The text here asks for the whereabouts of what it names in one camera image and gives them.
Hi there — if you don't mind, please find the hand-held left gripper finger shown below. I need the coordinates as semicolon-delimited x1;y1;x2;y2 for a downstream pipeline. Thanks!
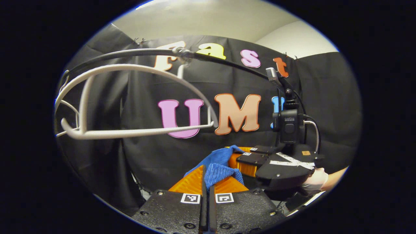
208;176;287;234
131;164;208;234

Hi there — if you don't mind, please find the white cable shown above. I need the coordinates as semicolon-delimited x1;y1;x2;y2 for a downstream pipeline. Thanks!
303;120;320;153

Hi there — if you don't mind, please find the clear tape wad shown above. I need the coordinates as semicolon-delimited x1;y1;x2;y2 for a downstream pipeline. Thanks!
172;46;193;62

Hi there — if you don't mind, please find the white hanger taped to rail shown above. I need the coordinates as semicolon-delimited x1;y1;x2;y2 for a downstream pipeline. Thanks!
54;49;220;141

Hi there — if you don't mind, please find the white plastic hanger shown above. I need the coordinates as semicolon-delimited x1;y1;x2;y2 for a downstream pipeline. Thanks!
55;69;80;137

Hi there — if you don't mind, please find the black clothes rack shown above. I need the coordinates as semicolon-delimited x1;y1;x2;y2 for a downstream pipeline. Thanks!
58;48;273;88

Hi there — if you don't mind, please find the blue corduroy jacket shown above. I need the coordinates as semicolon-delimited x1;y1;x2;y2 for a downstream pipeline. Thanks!
184;145;245;190

